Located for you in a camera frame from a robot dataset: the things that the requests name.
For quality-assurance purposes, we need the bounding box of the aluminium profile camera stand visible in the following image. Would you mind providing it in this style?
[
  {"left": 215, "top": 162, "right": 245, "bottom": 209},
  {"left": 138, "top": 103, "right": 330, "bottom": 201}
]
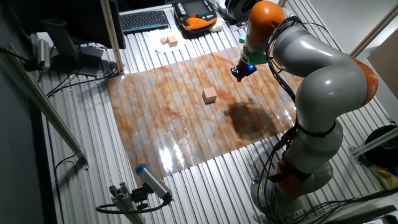
[{"left": 108, "top": 182, "right": 147, "bottom": 224}]

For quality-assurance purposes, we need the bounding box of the white paper towel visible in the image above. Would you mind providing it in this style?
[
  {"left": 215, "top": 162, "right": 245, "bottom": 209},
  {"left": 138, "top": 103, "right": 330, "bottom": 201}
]
[{"left": 145, "top": 27, "right": 188, "bottom": 53}]

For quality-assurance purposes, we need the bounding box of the silver camera with blue cap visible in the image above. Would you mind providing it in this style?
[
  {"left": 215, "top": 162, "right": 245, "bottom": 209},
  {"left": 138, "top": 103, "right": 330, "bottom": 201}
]
[{"left": 136, "top": 164, "right": 174, "bottom": 202}]

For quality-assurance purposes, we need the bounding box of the black bag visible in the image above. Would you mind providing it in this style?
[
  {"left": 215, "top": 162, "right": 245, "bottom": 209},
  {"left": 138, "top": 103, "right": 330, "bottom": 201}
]
[{"left": 363, "top": 124, "right": 398, "bottom": 169}]

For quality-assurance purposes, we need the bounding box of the white computer mouse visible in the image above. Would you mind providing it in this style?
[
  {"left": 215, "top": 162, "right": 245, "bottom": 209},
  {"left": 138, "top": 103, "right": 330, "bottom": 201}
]
[{"left": 208, "top": 17, "right": 224, "bottom": 33}]

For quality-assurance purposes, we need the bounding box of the black camera cable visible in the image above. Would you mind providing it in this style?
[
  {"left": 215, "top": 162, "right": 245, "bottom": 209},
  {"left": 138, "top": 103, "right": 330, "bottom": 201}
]
[{"left": 95, "top": 197, "right": 172, "bottom": 215}]

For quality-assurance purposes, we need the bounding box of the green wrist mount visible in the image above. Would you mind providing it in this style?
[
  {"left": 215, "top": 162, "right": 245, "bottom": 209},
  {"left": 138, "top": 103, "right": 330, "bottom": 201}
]
[{"left": 242, "top": 45, "right": 268, "bottom": 65}]

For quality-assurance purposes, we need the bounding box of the brown cardboard panel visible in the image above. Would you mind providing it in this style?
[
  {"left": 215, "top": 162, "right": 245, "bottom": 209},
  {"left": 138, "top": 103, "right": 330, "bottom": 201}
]
[{"left": 366, "top": 27, "right": 398, "bottom": 100}]

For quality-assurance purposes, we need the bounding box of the orange and black teach pendant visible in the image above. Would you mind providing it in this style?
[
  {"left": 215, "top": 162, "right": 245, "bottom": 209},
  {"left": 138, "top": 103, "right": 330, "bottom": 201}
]
[{"left": 173, "top": 0, "right": 218, "bottom": 32}]

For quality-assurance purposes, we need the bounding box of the yellow bag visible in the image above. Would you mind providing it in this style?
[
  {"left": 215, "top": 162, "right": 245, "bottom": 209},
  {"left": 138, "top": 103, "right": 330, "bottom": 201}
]
[{"left": 369, "top": 164, "right": 398, "bottom": 190}]

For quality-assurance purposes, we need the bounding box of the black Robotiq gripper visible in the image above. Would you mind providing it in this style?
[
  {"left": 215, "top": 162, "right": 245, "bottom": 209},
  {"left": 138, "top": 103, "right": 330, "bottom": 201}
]
[{"left": 230, "top": 63, "right": 259, "bottom": 83}]

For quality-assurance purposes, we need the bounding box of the silver cylindrical camera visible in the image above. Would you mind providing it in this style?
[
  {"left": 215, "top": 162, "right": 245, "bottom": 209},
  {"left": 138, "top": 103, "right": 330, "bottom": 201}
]
[{"left": 36, "top": 39, "right": 51, "bottom": 70}]

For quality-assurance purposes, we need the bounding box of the wooden cube block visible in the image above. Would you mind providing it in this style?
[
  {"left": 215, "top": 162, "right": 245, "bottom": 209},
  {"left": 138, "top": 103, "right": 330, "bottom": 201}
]
[{"left": 201, "top": 86, "right": 218, "bottom": 105}]

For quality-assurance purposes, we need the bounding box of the black monitor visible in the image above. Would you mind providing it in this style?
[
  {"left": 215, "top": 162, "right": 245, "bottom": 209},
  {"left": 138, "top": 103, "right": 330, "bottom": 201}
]
[{"left": 9, "top": 0, "right": 127, "bottom": 77}]

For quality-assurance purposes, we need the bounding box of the black desk cable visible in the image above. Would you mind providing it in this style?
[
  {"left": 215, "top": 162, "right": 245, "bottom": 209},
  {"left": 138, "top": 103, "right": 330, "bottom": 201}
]
[{"left": 45, "top": 67, "right": 119, "bottom": 98}]

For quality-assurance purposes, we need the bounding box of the black round device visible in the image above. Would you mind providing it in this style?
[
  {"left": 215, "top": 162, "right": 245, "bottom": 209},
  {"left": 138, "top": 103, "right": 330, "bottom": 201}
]
[{"left": 224, "top": 0, "right": 262, "bottom": 23}]

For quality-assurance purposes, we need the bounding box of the black keyboard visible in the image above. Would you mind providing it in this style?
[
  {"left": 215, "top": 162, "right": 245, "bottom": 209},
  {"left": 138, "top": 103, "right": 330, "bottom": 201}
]
[{"left": 119, "top": 10, "right": 170, "bottom": 34}]

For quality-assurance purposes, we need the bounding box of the long diagonal aluminium bar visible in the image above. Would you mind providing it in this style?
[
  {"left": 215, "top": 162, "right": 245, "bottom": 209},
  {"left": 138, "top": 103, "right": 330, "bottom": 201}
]
[{"left": 0, "top": 43, "right": 90, "bottom": 170}]

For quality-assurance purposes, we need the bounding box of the wooden upright post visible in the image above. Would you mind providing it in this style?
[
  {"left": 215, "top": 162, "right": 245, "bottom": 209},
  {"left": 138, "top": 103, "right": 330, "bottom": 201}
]
[{"left": 99, "top": 0, "right": 125, "bottom": 75}]

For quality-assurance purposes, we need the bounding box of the marble patterned glossy mat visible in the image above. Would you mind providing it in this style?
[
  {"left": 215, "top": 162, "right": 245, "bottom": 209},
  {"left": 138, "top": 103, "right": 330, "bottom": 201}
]
[{"left": 106, "top": 45, "right": 304, "bottom": 187}]

